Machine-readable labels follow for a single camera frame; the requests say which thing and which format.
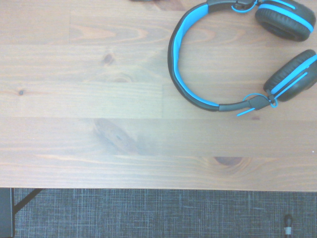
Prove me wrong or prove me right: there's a black and blue headphone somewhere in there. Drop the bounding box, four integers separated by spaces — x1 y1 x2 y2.
167 0 317 117

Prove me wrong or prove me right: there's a black cable plug on floor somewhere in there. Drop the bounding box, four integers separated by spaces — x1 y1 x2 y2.
283 214 293 238

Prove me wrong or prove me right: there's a wooden desk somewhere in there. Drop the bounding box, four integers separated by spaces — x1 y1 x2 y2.
0 187 43 238

